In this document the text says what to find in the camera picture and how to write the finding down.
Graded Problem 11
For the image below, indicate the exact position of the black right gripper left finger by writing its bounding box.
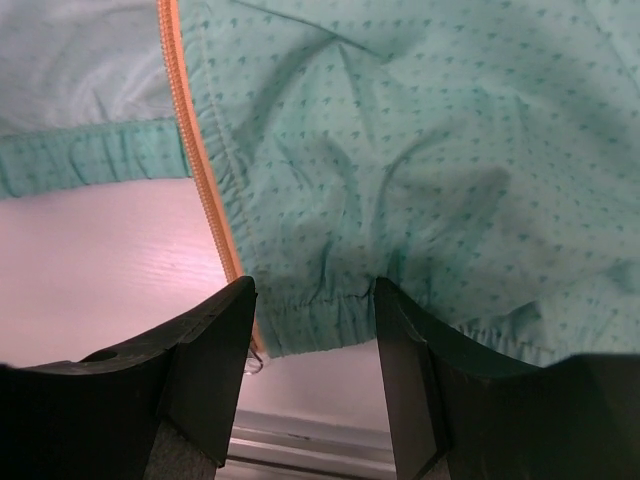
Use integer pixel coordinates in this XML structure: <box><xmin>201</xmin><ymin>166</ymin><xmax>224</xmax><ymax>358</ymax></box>
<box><xmin>1</xmin><ymin>276</ymin><xmax>256</xmax><ymax>479</ymax></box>

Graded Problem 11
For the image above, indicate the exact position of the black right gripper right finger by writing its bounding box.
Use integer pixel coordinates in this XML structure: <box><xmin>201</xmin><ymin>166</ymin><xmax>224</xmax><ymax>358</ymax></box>
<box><xmin>373</xmin><ymin>278</ymin><xmax>639</xmax><ymax>479</ymax></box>

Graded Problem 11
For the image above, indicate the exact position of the aluminium rail front table edge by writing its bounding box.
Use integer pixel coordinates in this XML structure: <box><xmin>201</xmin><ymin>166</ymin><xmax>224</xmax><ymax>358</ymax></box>
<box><xmin>218</xmin><ymin>411</ymin><xmax>396</xmax><ymax>479</ymax></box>

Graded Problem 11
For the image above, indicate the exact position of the orange and teal jacket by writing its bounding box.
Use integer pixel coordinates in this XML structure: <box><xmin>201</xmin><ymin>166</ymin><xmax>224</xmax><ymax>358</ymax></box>
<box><xmin>1</xmin><ymin>1</ymin><xmax>639</xmax><ymax>365</ymax></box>

